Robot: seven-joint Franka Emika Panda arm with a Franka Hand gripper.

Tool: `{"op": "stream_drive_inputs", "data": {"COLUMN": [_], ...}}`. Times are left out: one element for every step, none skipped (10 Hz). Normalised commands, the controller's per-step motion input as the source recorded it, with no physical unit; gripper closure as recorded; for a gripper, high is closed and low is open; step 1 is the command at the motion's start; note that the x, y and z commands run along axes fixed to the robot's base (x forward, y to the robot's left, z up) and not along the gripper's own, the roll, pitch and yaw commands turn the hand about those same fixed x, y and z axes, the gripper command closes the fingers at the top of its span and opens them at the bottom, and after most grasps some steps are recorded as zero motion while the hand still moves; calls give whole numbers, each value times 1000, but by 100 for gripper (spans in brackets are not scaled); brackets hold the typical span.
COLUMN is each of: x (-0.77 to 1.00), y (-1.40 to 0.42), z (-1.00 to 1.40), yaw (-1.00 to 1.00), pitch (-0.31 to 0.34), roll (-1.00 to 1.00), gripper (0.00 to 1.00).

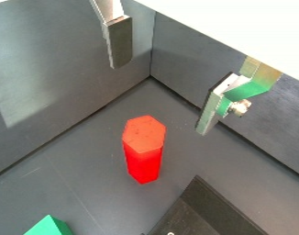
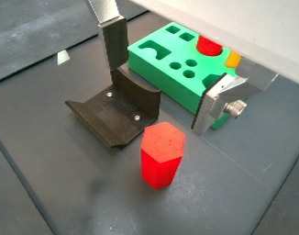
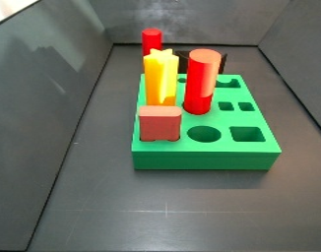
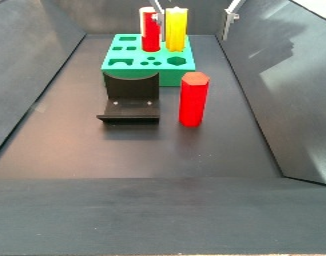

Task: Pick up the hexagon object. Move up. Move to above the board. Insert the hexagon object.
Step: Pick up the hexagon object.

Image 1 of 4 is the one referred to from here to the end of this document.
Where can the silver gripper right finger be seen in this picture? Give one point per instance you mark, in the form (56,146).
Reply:
(230,94)

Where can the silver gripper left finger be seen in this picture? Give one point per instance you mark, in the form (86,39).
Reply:
(116,27)

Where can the red hexagon prism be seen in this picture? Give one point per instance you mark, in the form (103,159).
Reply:
(143,142)

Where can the green shape board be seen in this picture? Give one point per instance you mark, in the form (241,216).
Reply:
(50,226)

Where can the black angled bracket stand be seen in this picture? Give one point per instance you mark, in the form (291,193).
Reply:
(203,212)

